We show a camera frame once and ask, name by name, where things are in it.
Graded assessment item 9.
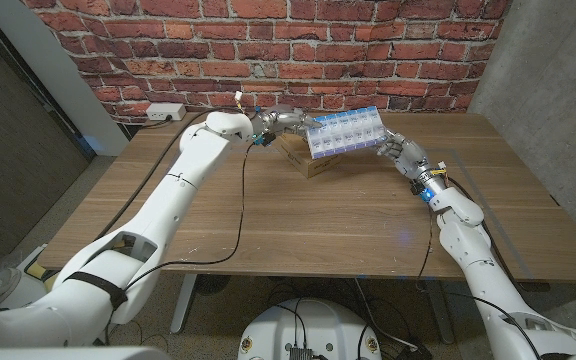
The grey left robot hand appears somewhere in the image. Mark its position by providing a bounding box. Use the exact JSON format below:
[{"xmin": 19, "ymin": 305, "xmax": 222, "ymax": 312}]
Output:
[{"xmin": 252, "ymin": 107, "xmax": 323, "ymax": 146}]

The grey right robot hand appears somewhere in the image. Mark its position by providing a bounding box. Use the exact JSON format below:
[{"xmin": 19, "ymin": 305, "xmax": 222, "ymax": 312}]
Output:
[{"xmin": 375, "ymin": 130, "xmax": 449, "ymax": 201}]

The white blue weekly pill organizer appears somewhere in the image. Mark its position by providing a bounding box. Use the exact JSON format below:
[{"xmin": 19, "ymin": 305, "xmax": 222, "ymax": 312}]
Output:
[{"xmin": 305, "ymin": 104, "xmax": 389, "ymax": 160}]

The brown cardboard packing box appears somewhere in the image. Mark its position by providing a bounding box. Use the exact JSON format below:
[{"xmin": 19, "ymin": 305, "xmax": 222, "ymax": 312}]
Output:
[{"xmin": 273, "ymin": 132, "xmax": 344, "ymax": 180}]

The white power outlet box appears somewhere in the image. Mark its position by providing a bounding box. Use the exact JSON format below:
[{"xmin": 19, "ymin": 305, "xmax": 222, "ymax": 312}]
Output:
[{"xmin": 145, "ymin": 102, "xmax": 188, "ymax": 122}]

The red brick print backdrop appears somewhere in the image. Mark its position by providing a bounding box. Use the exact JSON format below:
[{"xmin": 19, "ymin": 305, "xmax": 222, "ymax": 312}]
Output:
[{"xmin": 20, "ymin": 0, "xmax": 513, "ymax": 125}]

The grey table leg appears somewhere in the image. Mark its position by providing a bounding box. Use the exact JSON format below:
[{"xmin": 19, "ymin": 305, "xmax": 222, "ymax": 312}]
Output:
[
  {"xmin": 169, "ymin": 273, "xmax": 200, "ymax": 335},
  {"xmin": 424, "ymin": 279, "xmax": 458, "ymax": 346}
]

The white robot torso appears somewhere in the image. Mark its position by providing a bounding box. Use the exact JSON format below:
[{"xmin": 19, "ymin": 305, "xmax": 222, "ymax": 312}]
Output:
[{"xmin": 237, "ymin": 297, "xmax": 383, "ymax": 360}]

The dark grey door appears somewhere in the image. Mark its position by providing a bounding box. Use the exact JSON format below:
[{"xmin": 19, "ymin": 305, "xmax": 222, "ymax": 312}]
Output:
[{"xmin": 0, "ymin": 3, "xmax": 95, "ymax": 274}]

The yellow black floor object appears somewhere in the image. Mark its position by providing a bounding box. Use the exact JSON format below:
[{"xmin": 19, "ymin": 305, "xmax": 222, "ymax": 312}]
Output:
[{"xmin": 23, "ymin": 261, "xmax": 65, "ymax": 282}]

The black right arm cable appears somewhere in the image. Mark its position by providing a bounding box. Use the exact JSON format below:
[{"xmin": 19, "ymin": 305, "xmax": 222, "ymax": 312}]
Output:
[
  {"xmin": 442, "ymin": 175, "xmax": 524, "ymax": 294},
  {"xmin": 415, "ymin": 207, "xmax": 544, "ymax": 360}
]

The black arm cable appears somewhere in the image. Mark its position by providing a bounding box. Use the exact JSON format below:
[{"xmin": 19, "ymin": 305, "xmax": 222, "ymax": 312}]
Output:
[
  {"xmin": 415, "ymin": 207, "xmax": 544, "ymax": 360},
  {"xmin": 442, "ymin": 175, "xmax": 524, "ymax": 294},
  {"xmin": 123, "ymin": 142, "xmax": 255, "ymax": 292},
  {"xmin": 92, "ymin": 107, "xmax": 242, "ymax": 244}
]

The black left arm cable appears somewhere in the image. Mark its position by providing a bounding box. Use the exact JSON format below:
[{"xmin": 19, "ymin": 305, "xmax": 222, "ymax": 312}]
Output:
[
  {"xmin": 123, "ymin": 142, "xmax": 255, "ymax": 292},
  {"xmin": 92, "ymin": 107, "xmax": 242, "ymax": 244}
]

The black outlet power cord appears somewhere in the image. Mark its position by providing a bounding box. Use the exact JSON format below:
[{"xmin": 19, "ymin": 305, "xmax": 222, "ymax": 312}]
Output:
[{"xmin": 119, "ymin": 115, "xmax": 175, "ymax": 142}]

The white floor cable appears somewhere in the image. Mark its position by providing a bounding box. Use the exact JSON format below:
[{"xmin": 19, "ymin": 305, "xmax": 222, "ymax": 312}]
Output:
[{"xmin": 351, "ymin": 277, "xmax": 422, "ymax": 354}]

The white door frame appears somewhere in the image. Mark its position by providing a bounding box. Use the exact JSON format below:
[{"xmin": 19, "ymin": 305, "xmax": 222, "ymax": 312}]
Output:
[{"xmin": 0, "ymin": 0, "xmax": 130, "ymax": 157}]

